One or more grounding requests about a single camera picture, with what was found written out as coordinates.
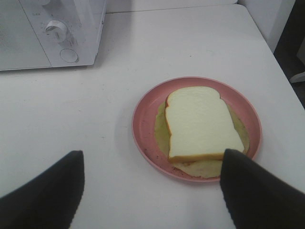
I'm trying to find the pink round plate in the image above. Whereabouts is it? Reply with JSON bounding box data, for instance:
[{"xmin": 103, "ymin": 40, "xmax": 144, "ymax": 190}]
[{"xmin": 132, "ymin": 76, "xmax": 263, "ymax": 183}]

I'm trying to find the white microwave door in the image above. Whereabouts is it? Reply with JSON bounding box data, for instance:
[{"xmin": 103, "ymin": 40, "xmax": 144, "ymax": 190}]
[{"xmin": 0, "ymin": 0, "xmax": 51, "ymax": 71}]

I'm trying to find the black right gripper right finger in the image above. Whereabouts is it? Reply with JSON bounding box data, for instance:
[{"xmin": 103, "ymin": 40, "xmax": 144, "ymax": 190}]
[{"xmin": 220, "ymin": 149, "xmax": 305, "ymax": 229}]

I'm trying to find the white bread sandwich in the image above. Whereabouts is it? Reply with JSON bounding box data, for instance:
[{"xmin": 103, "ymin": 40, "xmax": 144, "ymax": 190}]
[{"xmin": 154, "ymin": 86, "xmax": 250, "ymax": 178}]

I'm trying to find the round white door button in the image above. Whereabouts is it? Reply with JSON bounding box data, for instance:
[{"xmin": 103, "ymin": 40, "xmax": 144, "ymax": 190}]
[{"xmin": 60, "ymin": 49, "xmax": 79, "ymax": 62}]

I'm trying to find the white timer knob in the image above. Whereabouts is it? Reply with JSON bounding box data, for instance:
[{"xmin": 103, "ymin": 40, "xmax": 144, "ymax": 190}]
[{"xmin": 45, "ymin": 20, "xmax": 68, "ymax": 43}]

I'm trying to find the white microwave oven body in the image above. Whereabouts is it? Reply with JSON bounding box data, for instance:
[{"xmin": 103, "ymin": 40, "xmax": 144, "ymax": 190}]
[{"xmin": 20, "ymin": 0, "xmax": 107, "ymax": 67}]

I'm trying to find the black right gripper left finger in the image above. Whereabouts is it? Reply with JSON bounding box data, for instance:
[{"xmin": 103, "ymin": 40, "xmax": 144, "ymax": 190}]
[{"xmin": 0, "ymin": 151, "xmax": 85, "ymax": 229}]

